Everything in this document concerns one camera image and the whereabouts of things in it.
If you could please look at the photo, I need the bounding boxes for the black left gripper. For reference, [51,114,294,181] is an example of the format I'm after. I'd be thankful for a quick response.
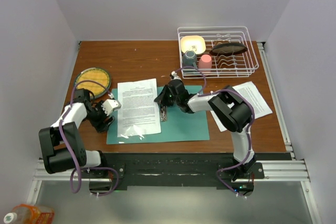
[85,101,115,134]

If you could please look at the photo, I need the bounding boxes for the metal folder clip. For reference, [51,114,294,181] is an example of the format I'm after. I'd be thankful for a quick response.
[159,104,167,122]

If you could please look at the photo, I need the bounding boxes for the printed white paper sheet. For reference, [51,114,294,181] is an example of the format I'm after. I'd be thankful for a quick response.
[117,78,161,138]

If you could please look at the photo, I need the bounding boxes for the green file folder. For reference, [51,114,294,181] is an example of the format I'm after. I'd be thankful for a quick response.
[106,84,211,145]

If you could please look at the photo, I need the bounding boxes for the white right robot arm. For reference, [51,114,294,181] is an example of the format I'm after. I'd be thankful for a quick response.
[154,79,256,178]

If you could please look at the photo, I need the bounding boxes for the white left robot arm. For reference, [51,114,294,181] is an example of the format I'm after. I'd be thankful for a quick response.
[38,89,121,178]

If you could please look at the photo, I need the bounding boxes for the round woven yellow coaster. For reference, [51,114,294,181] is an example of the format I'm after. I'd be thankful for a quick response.
[73,66,112,99]

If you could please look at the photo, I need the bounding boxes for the grey-blue mug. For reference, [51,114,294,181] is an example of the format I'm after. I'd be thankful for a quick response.
[182,50,197,69]

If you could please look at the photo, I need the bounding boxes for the pink cup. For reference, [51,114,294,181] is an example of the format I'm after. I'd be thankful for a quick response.
[198,54,212,76]

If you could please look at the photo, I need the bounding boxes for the cream square bowl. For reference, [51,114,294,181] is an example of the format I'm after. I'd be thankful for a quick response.
[180,35,206,55]

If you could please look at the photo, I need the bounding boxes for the dark brown oval plate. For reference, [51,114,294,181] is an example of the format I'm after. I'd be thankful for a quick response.
[209,42,248,56]

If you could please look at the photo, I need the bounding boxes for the printed paper stack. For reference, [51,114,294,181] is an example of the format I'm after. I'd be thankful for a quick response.
[209,81,273,132]

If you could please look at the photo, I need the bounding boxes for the orange drink bottle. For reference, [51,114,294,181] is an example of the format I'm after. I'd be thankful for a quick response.
[3,204,55,224]

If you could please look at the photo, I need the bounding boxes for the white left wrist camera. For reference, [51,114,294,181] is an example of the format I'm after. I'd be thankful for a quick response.
[101,99,121,116]

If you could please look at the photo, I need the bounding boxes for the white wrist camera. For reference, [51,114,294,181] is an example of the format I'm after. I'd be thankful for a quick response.
[101,99,121,116]
[170,71,181,80]

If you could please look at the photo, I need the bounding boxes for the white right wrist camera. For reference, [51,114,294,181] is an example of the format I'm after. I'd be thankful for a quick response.
[170,71,181,80]

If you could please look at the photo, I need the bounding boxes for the white wire dish rack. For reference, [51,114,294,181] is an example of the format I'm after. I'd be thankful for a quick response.
[177,26,259,79]

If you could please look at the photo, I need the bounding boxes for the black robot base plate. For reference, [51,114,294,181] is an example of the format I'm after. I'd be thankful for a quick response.
[78,153,264,196]

